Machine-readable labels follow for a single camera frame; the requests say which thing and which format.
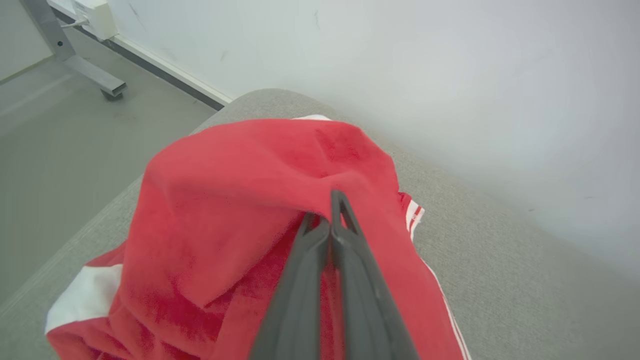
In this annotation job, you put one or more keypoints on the white and dark baseboard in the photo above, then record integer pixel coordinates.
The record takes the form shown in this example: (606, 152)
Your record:
(165, 70)

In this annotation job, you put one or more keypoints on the white wall box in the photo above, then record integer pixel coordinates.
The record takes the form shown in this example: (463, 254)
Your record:
(100, 17)

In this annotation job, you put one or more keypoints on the red garment with wide white band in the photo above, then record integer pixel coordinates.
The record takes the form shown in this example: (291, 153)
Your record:
(85, 300)

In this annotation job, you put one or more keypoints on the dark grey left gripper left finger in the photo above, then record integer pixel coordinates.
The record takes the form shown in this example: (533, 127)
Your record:
(295, 300)

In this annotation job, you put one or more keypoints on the red jersey with striped white trim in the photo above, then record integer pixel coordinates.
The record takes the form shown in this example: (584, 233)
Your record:
(225, 190)

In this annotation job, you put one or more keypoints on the grey metal stand leg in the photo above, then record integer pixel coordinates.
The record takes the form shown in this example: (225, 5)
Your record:
(50, 30)

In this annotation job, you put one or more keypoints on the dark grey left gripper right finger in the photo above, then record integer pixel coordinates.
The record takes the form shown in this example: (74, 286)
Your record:
(367, 310)

